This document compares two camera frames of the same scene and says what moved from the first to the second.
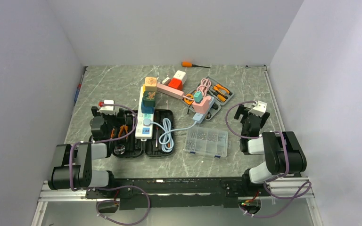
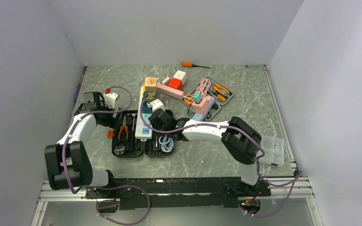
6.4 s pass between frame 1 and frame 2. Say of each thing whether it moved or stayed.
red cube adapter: stayed
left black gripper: moved
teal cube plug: stayed
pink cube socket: stayed
